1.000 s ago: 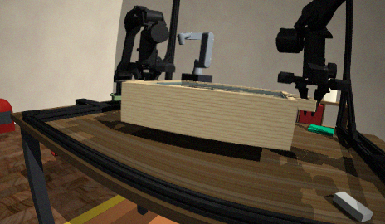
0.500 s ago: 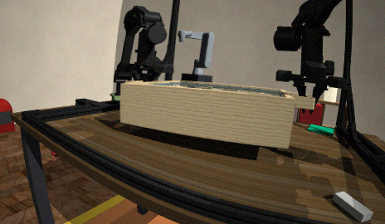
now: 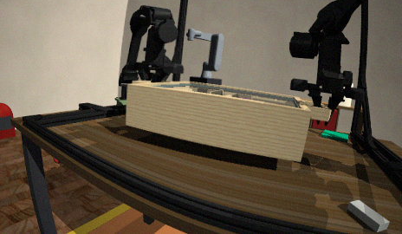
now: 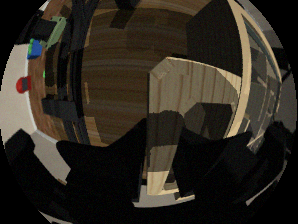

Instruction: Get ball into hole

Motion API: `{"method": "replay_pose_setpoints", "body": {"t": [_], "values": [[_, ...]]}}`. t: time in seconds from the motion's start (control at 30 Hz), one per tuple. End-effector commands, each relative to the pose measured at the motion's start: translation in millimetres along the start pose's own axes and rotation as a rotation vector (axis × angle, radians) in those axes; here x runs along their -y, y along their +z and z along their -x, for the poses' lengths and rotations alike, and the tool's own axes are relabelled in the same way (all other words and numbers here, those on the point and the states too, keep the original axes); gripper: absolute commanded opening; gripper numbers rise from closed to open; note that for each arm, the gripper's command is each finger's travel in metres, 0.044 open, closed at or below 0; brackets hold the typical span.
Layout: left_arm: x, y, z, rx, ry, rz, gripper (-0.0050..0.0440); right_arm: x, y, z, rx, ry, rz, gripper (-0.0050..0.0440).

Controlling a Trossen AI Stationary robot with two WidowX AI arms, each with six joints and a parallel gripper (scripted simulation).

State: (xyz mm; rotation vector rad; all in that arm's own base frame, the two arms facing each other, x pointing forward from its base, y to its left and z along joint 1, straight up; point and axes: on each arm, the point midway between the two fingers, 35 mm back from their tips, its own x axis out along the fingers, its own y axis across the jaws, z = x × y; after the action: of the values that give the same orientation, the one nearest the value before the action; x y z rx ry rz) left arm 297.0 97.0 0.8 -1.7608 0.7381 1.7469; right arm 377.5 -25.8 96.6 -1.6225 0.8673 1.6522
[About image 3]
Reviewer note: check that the wooden maze board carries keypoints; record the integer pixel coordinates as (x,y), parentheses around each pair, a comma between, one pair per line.
(205,114)

